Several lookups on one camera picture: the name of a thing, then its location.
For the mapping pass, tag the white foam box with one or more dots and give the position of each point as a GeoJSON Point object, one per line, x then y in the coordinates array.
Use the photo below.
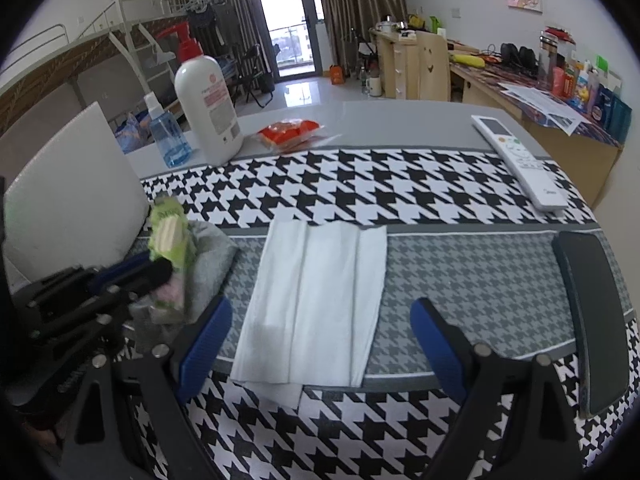
{"type": "Point", "coordinates": [65, 195]}

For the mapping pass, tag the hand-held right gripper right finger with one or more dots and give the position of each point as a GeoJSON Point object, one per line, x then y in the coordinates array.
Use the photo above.
{"type": "Point", "coordinates": [437, 350]}

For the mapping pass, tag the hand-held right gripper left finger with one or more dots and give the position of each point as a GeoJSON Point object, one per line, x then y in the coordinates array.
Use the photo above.
{"type": "Point", "coordinates": [205, 350]}

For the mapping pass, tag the row of toiletry bottles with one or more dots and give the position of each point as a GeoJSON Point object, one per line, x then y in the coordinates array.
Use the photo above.
{"type": "Point", "coordinates": [600, 100]}

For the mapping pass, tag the black smartphone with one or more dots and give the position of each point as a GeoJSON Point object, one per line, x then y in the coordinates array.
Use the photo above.
{"type": "Point", "coordinates": [592, 320]}

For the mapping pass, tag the long wooden desk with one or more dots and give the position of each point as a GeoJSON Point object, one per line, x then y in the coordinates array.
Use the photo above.
{"type": "Point", "coordinates": [580, 160]}

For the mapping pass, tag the white thermos jug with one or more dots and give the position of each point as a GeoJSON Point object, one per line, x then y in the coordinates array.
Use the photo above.
{"type": "Point", "coordinates": [375, 85]}

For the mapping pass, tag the metal bunk bed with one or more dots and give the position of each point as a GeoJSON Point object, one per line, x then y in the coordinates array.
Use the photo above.
{"type": "Point", "coordinates": [50, 67]}
{"type": "Point", "coordinates": [150, 27]}

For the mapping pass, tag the grey cloth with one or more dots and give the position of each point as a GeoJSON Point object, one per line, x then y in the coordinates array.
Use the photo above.
{"type": "Point", "coordinates": [210, 265]}

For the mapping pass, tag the dark hanging clothes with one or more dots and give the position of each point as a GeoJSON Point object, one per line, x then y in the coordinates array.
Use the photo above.
{"type": "Point", "coordinates": [205, 25]}

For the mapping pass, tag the blue spray bottle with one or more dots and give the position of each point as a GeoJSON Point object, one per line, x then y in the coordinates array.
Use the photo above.
{"type": "Point", "coordinates": [170, 145]}

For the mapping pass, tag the patterned desk cloth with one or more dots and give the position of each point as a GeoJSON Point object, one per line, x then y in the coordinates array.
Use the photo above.
{"type": "Point", "coordinates": [500, 77]}

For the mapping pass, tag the wooden desk with drawers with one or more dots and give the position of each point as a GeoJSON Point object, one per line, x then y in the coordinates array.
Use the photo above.
{"type": "Point", "coordinates": [395, 70]}

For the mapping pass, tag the white pump lotion bottle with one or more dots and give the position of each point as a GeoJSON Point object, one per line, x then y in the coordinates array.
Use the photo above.
{"type": "Point", "coordinates": [210, 110]}

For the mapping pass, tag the printed paper sheets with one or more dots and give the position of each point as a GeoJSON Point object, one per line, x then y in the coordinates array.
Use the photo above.
{"type": "Point", "coordinates": [540, 100]}

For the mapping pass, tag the blue checked quilt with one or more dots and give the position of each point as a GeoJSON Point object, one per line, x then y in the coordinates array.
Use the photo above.
{"type": "Point", "coordinates": [129, 135]}

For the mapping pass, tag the houndstooth table mat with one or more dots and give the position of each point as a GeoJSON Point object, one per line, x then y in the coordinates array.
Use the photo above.
{"type": "Point", "coordinates": [450, 195]}

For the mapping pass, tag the green and pink packet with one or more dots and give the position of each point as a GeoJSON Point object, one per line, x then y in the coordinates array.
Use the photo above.
{"type": "Point", "coordinates": [167, 232]}

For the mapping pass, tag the black folding chair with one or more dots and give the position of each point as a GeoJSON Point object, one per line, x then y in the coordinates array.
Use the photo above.
{"type": "Point", "coordinates": [250, 67]}

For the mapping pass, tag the red snack packet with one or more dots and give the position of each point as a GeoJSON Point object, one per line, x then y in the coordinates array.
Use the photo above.
{"type": "Point", "coordinates": [290, 132]}

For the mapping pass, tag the wooden chair with smiley back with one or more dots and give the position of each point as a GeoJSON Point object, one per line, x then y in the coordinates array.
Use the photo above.
{"type": "Point", "coordinates": [432, 70]}

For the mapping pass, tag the yellow object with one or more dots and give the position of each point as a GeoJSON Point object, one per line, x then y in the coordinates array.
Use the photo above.
{"type": "Point", "coordinates": [467, 60]}

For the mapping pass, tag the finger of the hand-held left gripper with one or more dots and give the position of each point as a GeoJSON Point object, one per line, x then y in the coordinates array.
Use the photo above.
{"type": "Point", "coordinates": [120, 270]}
{"type": "Point", "coordinates": [155, 275]}

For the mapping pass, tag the white remote control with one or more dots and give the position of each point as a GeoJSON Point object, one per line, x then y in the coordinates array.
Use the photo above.
{"type": "Point", "coordinates": [520, 160]}

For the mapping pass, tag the green paper bag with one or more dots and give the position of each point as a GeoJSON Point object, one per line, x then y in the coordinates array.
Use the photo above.
{"type": "Point", "coordinates": [437, 26]}

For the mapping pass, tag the glass balcony door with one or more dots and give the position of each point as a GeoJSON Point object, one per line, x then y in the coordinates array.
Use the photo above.
{"type": "Point", "coordinates": [285, 10]}

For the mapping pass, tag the black bag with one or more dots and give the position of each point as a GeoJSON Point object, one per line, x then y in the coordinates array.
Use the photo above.
{"type": "Point", "coordinates": [517, 57]}

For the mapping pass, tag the orange bag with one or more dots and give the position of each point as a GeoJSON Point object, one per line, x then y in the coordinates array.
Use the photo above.
{"type": "Point", "coordinates": [337, 75]}

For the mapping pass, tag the white paper towel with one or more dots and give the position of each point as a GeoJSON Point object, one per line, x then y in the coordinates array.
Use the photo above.
{"type": "Point", "coordinates": [310, 300]}

